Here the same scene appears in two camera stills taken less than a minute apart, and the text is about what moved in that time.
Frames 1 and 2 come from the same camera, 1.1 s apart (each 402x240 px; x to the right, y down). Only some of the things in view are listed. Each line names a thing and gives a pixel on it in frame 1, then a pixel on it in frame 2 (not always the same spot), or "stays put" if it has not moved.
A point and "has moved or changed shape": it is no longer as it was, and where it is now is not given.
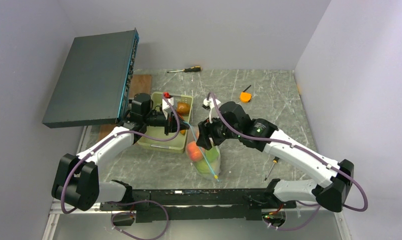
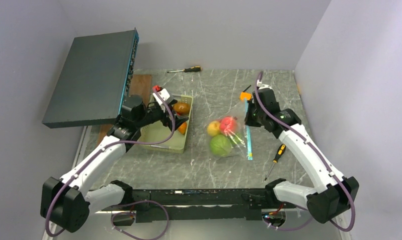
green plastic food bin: (177, 143) stays put
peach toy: (194, 151) has moved or changed shape
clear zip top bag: (206, 163) has moved or changed shape
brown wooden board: (140, 84) stays put
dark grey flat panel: (96, 85) stays put
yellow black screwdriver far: (192, 68) stays put
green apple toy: (212, 155) has moved or changed shape
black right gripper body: (219, 131) -> (254, 116)
